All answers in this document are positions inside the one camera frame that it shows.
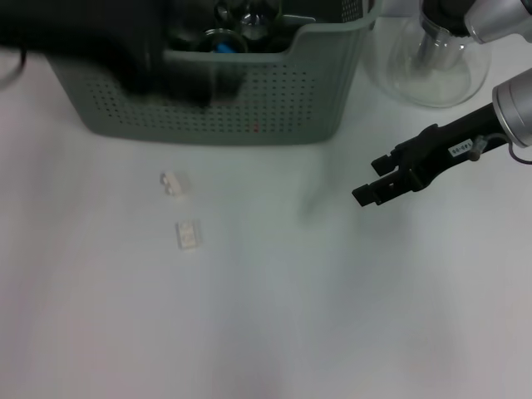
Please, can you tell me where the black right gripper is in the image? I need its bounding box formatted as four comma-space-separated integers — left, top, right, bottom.
351, 102, 507, 209

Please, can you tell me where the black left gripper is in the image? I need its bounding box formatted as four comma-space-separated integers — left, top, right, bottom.
0, 0, 247, 111

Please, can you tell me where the white toy brick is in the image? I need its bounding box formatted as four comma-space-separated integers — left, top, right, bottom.
160, 170, 192, 201

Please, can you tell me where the white toy plate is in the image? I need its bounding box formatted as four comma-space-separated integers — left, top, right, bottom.
175, 219, 204, 251

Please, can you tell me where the grey perforated storage basket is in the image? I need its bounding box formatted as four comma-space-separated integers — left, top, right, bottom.
49, 0, 382, 147

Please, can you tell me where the clear glass teapot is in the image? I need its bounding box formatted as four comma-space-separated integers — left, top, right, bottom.
367, 0, 494, 109

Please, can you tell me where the steel teapot infuser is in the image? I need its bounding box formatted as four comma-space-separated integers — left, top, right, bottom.
415, 24, 465, 72

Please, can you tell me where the black teapot lid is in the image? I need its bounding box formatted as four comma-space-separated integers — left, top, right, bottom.
421, 0, 479, 37

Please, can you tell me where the right gripper cable with plugs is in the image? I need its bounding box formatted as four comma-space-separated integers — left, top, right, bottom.
469, 135, 532, 165

